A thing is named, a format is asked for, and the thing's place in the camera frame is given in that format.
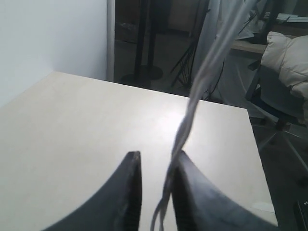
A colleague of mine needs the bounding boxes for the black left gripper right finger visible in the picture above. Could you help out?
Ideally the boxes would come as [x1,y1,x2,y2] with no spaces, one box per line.
[172,151,279,231]

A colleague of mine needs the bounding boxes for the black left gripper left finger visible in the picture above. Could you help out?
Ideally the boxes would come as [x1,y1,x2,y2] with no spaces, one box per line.
[47,151,142,231]

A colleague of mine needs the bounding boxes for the white wired earphones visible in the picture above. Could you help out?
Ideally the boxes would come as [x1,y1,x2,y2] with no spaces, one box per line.
[150,0,256,231]

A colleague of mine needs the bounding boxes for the grey office chair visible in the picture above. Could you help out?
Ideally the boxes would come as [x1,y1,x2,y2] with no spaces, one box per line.
[245,65,308,171]

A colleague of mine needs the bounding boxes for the black tripod stand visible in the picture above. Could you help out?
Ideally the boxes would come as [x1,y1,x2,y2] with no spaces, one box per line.
[170,0,226,102]

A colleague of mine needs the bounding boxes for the black pole with round base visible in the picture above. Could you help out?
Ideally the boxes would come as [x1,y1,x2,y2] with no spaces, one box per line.
[120,0,164,85]

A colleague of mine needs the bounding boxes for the wooden background desk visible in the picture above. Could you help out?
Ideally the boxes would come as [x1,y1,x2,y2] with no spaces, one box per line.
[231,22,308,55]

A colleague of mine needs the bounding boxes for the beige padded jacket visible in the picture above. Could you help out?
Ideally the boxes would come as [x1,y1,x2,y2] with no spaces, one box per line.
[260,31,308,125]

